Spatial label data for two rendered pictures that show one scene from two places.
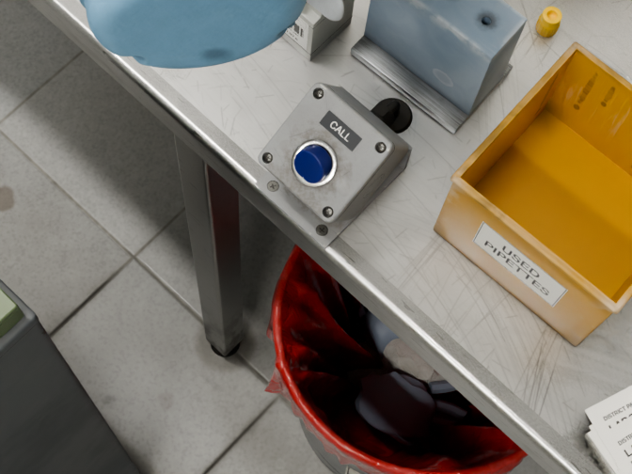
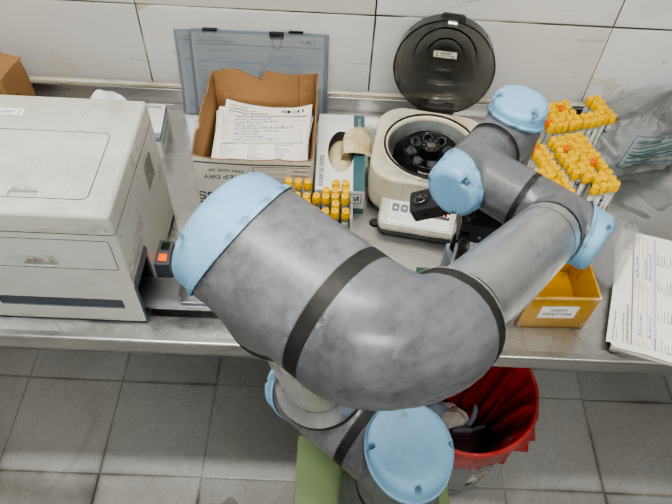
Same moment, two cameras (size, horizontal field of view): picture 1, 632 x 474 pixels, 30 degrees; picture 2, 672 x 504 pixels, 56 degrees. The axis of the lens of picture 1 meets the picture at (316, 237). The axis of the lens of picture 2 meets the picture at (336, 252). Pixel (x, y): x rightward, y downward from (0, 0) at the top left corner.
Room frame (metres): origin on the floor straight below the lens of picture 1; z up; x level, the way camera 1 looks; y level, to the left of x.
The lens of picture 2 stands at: (-0.01, 0.58, 1.89)
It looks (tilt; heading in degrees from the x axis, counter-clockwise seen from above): 52 degrees down; 324
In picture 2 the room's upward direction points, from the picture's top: 4 degrees clockwise
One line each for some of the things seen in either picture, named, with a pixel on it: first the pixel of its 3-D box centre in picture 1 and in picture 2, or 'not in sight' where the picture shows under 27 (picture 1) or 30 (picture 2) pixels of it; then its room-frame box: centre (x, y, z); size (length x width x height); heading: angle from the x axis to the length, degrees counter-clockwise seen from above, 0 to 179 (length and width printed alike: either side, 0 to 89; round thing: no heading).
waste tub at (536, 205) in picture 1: (576, 198); (549, 284); (0.31, -0.17, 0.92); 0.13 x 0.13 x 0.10; 57
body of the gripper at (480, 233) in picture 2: not in sight; (487, 209); (0.38, 0.00, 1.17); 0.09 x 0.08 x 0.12; 48
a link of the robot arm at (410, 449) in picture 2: not in sight; (400, 457); (0.17, 0.32, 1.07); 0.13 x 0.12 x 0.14; 17
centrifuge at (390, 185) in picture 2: not in sight; (426, 170); (0.67, -0.15, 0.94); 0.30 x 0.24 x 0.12; 136
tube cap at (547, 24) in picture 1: (548, 21); not in sight; (0.47, -0.15, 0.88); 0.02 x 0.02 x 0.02
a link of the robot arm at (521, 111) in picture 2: not in sight; (509, 131); (0.39, 0.01, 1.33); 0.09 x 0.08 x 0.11; 107
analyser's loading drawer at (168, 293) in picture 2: not in sight; (184, 291); (0.67, 0.42, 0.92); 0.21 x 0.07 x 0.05; 55
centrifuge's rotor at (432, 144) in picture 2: not in sight; (428, 155); (0.68, -0.16, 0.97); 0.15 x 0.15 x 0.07
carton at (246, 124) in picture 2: not in sight; (260, 138); (0.93, 0.11, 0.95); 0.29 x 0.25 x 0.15; 145
